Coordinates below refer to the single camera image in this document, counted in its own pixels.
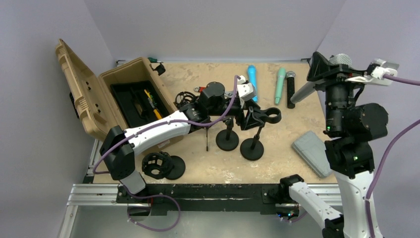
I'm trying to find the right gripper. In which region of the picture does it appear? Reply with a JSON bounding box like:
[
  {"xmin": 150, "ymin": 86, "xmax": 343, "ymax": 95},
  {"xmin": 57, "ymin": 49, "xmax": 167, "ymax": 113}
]
[{"xmin": 308, "ymin": 51, "xmax": 368, "ymax": 131}]

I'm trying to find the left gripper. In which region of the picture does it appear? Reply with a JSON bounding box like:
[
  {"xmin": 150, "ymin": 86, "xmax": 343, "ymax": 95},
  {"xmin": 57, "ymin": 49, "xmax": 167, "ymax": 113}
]
[{"xmin": 208, "ymin": 98, "xmax": 264, "ymax": 129}]

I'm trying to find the silver grey microphone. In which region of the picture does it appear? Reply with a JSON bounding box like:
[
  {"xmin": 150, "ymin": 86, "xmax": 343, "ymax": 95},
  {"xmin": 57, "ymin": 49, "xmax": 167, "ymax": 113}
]
[{"xmin": 290, "ymin": 52, "xmax": 352, "ymax": 104}]

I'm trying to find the black handheld microphone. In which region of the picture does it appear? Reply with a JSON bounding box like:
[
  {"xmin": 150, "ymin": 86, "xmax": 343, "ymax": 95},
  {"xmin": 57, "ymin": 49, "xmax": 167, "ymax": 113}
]
[{"xmin": 286, "ymin": 71, "xmax": 296, "ymax": 109}]

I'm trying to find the black round-base mic stand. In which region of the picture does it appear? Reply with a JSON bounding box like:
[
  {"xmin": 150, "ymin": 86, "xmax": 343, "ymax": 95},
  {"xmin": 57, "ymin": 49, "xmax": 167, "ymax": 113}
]
[{"xmin": 215, "ymin": 117, "xmax": 239, "ymax": 151}]

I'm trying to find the mint green microphone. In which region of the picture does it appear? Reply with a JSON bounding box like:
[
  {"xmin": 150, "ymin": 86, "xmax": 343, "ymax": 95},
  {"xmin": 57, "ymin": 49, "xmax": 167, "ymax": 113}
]
[{"xmin": 274, "ymin": 67, "xmax": 286, "ymax": 105}]

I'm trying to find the blue microphone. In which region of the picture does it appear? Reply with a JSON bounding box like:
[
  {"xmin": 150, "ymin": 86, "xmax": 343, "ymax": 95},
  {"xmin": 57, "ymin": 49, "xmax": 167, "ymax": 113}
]
[{"xmin": 247, "ymin": 65, "xmax": 258, "ymax": 102}]

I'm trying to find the black tripod shock-mount stand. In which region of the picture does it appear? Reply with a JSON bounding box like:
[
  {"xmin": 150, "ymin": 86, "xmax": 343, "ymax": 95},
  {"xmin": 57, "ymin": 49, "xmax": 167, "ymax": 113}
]
[{"xmin": 174, "ymin": 91, "xmax": 210, "ymax": 152}]

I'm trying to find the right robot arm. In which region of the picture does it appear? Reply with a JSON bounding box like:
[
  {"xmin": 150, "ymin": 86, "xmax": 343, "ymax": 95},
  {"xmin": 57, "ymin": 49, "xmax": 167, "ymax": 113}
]
[{"xmin": 277, "ymin": 52, "xmax": 398, "ymax": 238}]

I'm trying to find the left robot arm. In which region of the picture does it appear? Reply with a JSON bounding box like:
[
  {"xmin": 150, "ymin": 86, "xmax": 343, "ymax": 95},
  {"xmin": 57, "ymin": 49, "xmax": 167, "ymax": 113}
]
[{"xmin": 100, "ymin": 76, "xmax": 259, "ymax": 203}]

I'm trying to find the yellow screwdriver in toolbox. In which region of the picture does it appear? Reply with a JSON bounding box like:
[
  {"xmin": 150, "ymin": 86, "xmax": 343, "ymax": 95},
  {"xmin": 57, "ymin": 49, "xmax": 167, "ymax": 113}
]
[{"xmin": 144, "ymin": 89, "xmax": 163, "ymax": 119}]

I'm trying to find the tan plastic toolbox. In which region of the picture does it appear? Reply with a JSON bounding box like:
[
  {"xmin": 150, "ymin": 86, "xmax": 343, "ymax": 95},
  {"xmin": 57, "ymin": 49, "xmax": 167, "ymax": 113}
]
[{"xmin": 55, "ymin": 39, "xmax": 177, "ymax": 141}]

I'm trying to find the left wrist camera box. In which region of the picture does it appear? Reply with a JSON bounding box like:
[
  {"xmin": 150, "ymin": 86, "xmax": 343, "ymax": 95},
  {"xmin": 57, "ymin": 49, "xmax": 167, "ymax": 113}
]
[{"xmin": 235, "ymin": 75, "xmax": 257, "ymax": 109}]

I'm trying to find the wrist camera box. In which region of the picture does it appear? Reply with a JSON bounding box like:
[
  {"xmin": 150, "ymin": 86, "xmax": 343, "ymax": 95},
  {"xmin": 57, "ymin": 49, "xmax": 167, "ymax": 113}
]
[
  {"xmin": 345, "ymin": 58, "xmax": 400, "ymax": 87},
  {"xmin": 235, "ymin": 75, "xmax": 257, "ymax": 109}
]

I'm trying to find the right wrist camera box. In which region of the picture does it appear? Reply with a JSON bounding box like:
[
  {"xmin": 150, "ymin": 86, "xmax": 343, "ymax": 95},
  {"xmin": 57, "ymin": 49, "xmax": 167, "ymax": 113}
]
[{"xmin": 345, "ymin": 58, "xmax": 400, "ymax": 87}]

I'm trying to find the red-handled adjustable wrench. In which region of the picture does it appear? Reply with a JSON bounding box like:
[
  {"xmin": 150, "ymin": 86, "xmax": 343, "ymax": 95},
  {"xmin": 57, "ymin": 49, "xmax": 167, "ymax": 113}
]
[{"xmin": 194, "ymin": 86, "xmax": 205, "ymax": 93}]

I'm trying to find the black aluminium mounting rail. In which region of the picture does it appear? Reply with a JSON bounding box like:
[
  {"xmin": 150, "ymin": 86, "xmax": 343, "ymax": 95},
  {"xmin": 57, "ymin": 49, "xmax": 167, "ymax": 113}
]
[{"xmin": 67, "ymin": 182, "xmax": 344, "ymax": 217}]

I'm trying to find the black round shock-mount stand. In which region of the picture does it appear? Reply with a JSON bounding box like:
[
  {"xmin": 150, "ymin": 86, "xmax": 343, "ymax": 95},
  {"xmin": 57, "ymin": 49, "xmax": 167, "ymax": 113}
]
[{"xmin": 142, "ymin": 151, "xmax": 186, "ymax": 180}]

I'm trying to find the green-handled tool behind toolbox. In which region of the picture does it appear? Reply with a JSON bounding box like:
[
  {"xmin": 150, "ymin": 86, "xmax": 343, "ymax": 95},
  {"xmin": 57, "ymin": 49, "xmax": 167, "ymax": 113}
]
[{"xmin": 148, "ymin": 57, "xmax": 162, "ymax": 63}]

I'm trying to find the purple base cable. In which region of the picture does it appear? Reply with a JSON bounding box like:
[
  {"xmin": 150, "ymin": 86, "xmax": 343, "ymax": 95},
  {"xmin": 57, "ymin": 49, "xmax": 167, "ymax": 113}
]
[{"xmin": 123, "ymin": 188, "xmax": 181, "ymax": 233}]

